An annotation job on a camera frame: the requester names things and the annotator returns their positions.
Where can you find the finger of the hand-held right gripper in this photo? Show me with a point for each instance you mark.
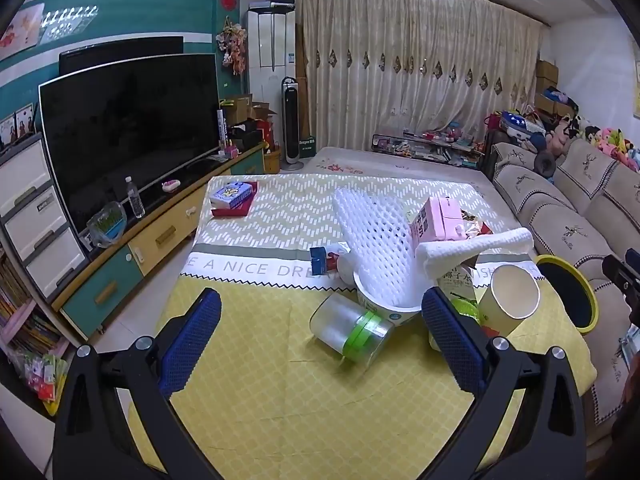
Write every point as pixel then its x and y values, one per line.
pixel 619 271

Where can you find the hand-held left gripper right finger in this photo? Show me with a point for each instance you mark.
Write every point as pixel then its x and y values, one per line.
pixel 452 341

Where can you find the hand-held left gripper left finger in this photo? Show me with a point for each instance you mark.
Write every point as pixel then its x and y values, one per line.
pixel 192 341

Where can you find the green drink carton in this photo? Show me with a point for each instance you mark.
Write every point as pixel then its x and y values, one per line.
pixel 460 291

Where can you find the beige paper cup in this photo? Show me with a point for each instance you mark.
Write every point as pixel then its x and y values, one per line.
pixel 500 312

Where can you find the yellow trash bin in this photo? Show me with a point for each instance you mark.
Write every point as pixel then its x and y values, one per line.
pixel 565 295

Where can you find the white instant noodle bowl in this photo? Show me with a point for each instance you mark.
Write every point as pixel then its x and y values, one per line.
pixel 381 313

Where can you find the white towel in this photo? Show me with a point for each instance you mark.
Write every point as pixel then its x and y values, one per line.
pixel 475 251

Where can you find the clear jar with green lid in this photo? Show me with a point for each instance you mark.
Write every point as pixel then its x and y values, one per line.
pixel 340 326

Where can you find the red snack wrapper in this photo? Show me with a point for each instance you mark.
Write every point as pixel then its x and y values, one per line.
pixel 479 228

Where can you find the pink milk carton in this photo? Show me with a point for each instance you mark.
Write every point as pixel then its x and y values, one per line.
pixel 432 225

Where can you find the white foam net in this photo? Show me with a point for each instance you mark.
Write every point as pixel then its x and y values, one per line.
pixel 380 245

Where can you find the white printed packet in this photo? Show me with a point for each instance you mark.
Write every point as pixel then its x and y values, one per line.
pixel 346 266

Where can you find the small blue box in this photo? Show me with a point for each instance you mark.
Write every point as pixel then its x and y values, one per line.
pixel 317 260

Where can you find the beige sofa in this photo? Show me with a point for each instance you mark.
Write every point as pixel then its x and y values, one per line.
pixel 550 220

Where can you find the teal and yellow TV cabinet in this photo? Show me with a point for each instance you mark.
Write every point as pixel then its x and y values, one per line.
pixel 115 287

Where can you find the pile of plush toys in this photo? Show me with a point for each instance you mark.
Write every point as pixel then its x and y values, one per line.
pixel 610 140

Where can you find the grey round plush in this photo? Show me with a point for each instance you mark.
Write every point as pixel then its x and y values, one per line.
pixel 545 162

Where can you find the clear water bottle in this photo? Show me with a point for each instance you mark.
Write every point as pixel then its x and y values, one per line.
pixel 135 203

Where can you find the blue card box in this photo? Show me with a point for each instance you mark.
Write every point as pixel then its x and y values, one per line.
pixel 230 194

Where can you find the colourful packets on floor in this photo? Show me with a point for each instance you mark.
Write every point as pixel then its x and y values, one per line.
pixel 42 382

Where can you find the small pink dish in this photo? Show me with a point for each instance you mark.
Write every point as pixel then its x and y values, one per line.
pixel 170 186

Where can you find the row of books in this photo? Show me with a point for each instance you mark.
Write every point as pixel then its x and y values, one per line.
pixel 25 310

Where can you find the blue star bag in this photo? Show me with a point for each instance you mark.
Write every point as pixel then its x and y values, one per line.
pixel 515 122

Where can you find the low glass shelf with toys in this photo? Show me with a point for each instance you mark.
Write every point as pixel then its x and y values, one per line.
pixel 425 147

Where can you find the yellow bucket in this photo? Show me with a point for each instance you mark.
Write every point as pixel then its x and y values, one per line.
pixel 272 162

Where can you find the stacked cardboard boxes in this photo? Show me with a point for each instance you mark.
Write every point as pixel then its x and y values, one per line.
pixel 547 85

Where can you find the black box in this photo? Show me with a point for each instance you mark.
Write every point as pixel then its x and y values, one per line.
pixel 245 140

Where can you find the white plastic drawer unit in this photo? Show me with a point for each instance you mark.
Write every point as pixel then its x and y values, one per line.
pixel 30 210

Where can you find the large curved television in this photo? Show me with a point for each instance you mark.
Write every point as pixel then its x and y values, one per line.
pixel 130 130

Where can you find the open cardboard boxes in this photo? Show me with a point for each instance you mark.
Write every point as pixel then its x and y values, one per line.
pixel 247 110

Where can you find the black tower fan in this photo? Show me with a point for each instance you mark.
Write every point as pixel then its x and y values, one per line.
pixel 291 110

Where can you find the cream embroidered curtain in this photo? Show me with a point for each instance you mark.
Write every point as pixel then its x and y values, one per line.
pixel 400 85

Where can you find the black flat television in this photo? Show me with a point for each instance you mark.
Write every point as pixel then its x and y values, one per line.
pixel 120 52

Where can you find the hanging flower decoration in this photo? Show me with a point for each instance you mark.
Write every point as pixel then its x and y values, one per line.
pixel 232 45

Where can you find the white standing air conditioner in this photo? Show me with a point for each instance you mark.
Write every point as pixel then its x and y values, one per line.
pixel 270 50

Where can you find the small photo frame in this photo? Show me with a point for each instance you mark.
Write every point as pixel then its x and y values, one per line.
pixel 7 132
pixel 25 121

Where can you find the clear acrylic wall picture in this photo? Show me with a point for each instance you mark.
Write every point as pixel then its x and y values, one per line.
pixel 67 24

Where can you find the pale wall poster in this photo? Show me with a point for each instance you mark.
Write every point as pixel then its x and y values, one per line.
pixel 20 27

